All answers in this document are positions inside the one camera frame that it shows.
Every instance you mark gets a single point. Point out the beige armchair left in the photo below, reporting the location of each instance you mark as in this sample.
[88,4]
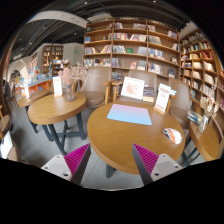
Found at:
[96,87]

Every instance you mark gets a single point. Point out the glass vase right table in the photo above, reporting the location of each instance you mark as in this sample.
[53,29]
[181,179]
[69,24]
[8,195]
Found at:
[209,106]

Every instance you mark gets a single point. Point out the round wooden cafe table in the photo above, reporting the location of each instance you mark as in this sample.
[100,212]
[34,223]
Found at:
[112,140]

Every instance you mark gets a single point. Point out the distant wooden bookshelf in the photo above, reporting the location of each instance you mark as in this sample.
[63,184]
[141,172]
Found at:
[52,56]

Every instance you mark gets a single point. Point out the right wooden bookshelf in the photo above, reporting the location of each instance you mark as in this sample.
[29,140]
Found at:
[202,72]

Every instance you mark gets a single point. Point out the white framed picture board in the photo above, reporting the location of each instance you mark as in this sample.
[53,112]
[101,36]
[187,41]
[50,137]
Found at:
[133,88]

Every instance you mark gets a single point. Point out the far left small wooden table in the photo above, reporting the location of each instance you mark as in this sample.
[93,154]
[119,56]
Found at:
[34,96]

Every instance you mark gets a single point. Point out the blue pink mouse pad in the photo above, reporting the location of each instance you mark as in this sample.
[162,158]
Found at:
[129,114]

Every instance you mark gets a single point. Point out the white sign on wooden stand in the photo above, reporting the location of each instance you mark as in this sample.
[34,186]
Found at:
[162,98]

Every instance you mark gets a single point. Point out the large wooden bookshelf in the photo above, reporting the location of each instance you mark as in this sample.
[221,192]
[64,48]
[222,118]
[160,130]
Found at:
[125,43]

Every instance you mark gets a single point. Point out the orange white computer mouse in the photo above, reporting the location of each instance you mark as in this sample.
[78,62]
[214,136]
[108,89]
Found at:
[173,135]

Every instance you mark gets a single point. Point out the white red sign stand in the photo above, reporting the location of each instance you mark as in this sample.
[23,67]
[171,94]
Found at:
[57,86]

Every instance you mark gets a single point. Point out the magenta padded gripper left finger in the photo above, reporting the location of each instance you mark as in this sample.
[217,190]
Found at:
[70,167]

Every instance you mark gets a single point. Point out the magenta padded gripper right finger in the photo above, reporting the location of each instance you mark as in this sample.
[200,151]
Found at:
[152,166]

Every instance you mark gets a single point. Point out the glass vase with dried flowers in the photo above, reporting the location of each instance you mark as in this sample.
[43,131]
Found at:
[70,76]

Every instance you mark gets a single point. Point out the right round wooden table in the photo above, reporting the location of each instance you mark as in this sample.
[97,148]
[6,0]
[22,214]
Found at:
[206,143]

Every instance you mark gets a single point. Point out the beige armchair right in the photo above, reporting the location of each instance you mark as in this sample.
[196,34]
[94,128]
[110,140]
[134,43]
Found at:
[181,104]

